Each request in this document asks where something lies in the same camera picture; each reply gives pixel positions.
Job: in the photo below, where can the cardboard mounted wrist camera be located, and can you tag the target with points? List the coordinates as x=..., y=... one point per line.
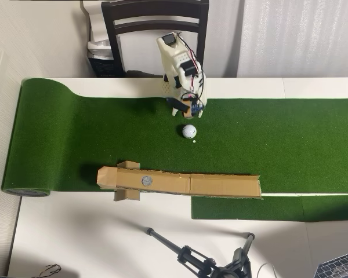
x=188, y=111

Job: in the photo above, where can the white golf ball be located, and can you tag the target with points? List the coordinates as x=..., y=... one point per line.
x=189, y=131

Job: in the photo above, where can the white styrofoam packing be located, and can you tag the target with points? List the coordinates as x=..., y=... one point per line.
x=95, y=26

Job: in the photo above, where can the black tripod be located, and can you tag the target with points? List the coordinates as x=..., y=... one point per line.
x=165, y=241

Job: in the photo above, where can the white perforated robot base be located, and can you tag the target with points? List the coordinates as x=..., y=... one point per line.
x=166, y=88

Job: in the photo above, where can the long green putting mat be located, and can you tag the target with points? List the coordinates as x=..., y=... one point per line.
x=75, y=130

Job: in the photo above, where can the dark blue printed box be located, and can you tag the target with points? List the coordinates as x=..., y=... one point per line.
x=101, y=68

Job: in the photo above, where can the brown cardboard ramp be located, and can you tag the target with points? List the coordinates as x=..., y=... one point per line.
x=220, y=185

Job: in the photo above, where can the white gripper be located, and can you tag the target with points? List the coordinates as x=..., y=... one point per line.
x=202, y=108

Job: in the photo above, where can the white sheer curtain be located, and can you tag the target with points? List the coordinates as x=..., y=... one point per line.
x=293, y=37

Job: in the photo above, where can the small green turf piece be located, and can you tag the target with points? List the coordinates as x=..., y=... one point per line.
x=249, y=208

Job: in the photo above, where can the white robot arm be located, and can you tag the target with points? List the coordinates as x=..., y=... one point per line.
x=169, y=58

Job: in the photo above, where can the thin black thread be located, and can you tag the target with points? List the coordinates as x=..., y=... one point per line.
x=50, y=267

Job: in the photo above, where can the dark wooden chair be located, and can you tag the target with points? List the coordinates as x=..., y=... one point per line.
x=110, y=29

